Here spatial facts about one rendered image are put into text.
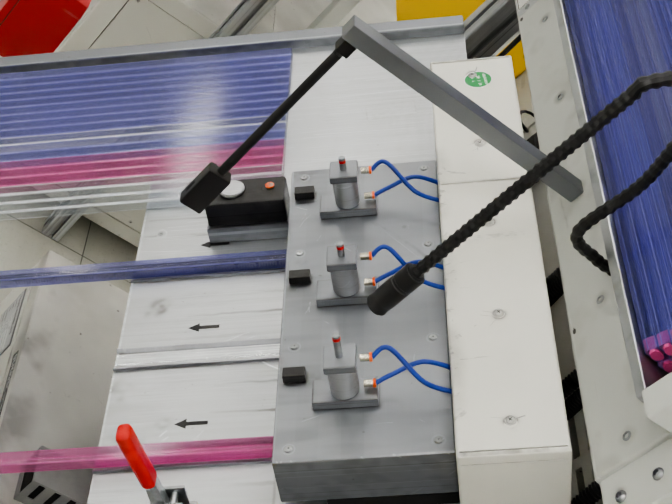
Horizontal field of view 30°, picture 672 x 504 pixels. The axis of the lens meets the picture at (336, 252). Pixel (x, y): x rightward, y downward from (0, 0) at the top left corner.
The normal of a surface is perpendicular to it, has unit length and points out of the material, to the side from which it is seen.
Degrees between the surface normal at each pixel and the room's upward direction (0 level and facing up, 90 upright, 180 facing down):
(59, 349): 0
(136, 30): 90
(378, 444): 46
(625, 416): 90
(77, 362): 0
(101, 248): 0
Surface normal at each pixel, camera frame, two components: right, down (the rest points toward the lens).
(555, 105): -0.77, -0.48
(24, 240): 0.64, -0.56
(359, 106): -0.11, -0.73
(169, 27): -0.02, 0.67
